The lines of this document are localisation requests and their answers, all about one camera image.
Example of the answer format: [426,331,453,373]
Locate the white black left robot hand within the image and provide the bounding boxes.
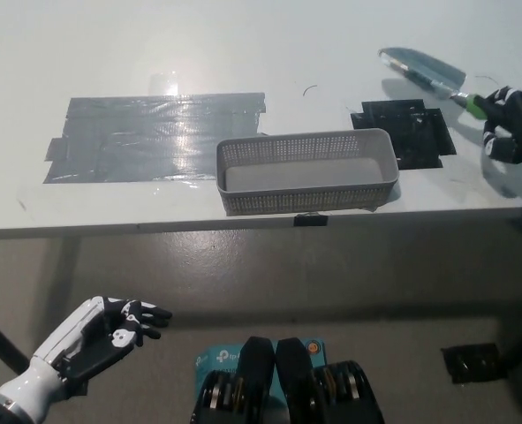
[0,296,173,416]

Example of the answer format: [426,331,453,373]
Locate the garden trowel green black handle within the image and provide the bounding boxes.
[377,46,489,120]

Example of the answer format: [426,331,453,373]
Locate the black tape patch on desk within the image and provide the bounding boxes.
[350,99,458,171]

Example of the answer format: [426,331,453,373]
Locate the black robot body blocks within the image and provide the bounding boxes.
[189,336,385,424]

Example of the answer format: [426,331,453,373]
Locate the teal tp-link box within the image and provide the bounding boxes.
[193,338,330,424]

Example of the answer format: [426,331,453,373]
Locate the small black tape piece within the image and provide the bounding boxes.
[294,212,329,229]

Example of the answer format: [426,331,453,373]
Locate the grey perforated plastic basket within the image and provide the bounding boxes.
[216,127,401,217]

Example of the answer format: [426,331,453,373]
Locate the grey duct tape patch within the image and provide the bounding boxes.
[42,92,269,186]

